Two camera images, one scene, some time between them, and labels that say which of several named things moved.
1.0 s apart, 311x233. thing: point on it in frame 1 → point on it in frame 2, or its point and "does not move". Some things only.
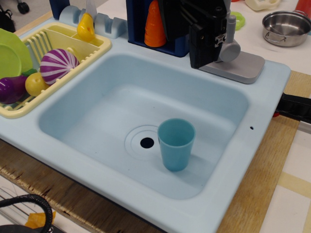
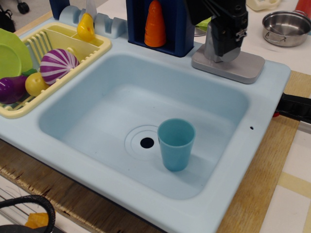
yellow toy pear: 85,28 does not move
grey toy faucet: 233,64 does not move
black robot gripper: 179,16 → 229,33
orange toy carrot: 155,35 does not move
